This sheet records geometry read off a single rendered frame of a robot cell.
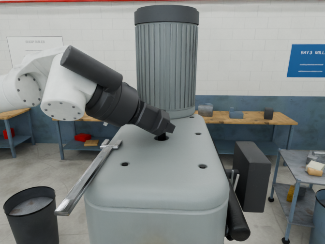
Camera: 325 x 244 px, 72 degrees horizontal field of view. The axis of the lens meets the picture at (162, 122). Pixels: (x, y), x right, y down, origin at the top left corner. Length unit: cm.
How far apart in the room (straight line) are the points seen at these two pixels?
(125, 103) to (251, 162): 55
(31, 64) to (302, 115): 537
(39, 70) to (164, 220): 34
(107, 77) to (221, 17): 449
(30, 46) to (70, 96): 525
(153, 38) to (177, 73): 12
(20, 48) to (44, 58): 528
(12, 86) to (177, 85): 42
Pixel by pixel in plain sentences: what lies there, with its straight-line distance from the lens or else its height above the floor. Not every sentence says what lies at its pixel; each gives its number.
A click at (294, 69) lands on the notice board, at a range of 527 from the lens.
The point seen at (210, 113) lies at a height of 95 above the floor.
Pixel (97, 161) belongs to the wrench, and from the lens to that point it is 43.
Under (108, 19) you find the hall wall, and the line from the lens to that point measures 493.
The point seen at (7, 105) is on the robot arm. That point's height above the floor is 200.
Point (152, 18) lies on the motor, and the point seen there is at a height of 218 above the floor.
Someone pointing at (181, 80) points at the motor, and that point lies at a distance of 67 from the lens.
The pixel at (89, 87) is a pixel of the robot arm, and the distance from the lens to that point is 39.
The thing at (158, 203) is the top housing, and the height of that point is 187.
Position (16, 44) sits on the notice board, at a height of 221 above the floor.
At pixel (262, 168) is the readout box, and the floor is 170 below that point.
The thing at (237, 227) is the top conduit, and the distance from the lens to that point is 44.
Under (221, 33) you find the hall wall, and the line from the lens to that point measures 479.
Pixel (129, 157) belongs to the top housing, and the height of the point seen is 189.
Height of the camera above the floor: 209
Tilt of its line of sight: 18 degrees down
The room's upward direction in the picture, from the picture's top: straight up
